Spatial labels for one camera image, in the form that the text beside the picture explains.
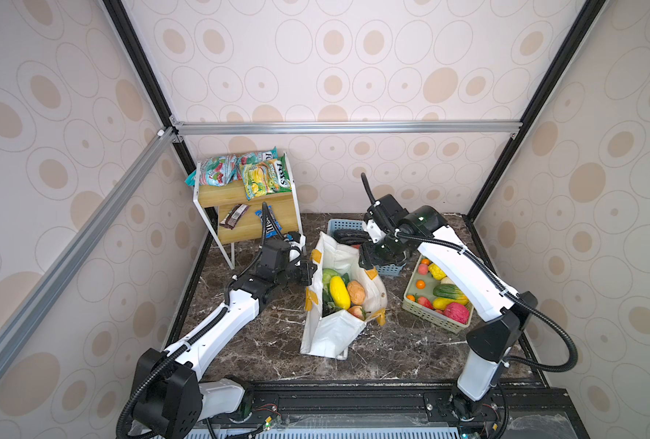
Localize green plastic basket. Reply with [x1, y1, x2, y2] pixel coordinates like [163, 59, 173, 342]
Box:
[402, 256, 474, 334]

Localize yellow mango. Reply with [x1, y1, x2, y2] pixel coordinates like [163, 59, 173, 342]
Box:
[328, 276, 352, 310]

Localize tan wrinkled potato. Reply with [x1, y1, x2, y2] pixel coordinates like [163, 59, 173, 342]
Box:
[347, 281, 366, 305]

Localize white grocery bag yellow handles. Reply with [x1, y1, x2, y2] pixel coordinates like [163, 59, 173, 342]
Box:
[300, 232, 388, 360]

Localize green cabbage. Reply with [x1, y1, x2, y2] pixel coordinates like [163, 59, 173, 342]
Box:
[322, 268, 339, 286]

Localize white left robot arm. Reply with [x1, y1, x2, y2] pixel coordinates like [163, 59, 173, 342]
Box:
[116, 205, 316, 438]

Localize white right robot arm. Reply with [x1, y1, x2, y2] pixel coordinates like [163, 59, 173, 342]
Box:
[360, 177, 578, 404]

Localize green mint snack bag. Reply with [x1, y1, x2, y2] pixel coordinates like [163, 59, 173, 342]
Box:
[246, 147, 292, 193]

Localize yellow candy snack bag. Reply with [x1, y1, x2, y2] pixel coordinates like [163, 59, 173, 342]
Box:
[241, 161, 279, 199]

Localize green gummy snack bag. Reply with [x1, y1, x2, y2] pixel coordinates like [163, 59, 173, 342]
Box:
[185, 155, 239, 187]

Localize blue candy packet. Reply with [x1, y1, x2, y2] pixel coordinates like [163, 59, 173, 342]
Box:
[255, 203, 284, 240]

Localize dark eggplant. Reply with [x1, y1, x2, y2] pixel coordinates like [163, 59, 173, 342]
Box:
[331, 229, 370, 247]

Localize brown chocolate bar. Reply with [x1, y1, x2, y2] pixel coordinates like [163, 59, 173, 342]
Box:
[219, 203, 250, 230]

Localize blue plastic basket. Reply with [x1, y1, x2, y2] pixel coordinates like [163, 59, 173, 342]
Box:
[327, 219, 403, 277]

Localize white wooden two-tier shelf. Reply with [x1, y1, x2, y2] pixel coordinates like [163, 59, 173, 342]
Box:
[186, 148, 303, 268]

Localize red strawberry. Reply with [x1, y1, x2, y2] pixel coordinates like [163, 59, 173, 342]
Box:
[416, 296, 434, 310]

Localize small yellow lemon fruit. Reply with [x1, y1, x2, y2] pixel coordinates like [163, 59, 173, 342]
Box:
[433, 297, 454, 311]

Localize pink peach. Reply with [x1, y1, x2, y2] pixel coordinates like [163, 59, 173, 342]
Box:
[443, 302, 470, 325]

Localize horizontal aluminium rail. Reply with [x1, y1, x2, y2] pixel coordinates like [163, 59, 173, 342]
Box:
[175, 120, 522, 136]

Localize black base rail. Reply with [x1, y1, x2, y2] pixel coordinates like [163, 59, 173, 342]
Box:
[192, 380, 589, 439]

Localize left diagonal aluminium rail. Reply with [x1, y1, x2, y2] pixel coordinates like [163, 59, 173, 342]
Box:
[0, 127, 177, 380]

